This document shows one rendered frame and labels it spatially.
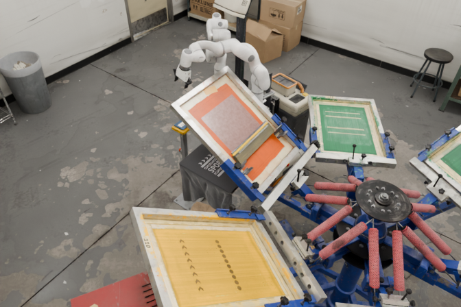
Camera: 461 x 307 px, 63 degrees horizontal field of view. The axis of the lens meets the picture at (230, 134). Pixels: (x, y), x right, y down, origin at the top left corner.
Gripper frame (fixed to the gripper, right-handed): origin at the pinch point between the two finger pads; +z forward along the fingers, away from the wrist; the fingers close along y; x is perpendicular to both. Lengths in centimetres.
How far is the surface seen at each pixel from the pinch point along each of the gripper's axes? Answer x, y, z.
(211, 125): 14.2, -39.1, -2.0
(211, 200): 21, -63, 60
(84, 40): -122, 258, 197
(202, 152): 3, -34, 46
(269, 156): -4, -79, 9
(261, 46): -282, 62, 147
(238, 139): 6, -57, 3
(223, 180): 16, -63, 37
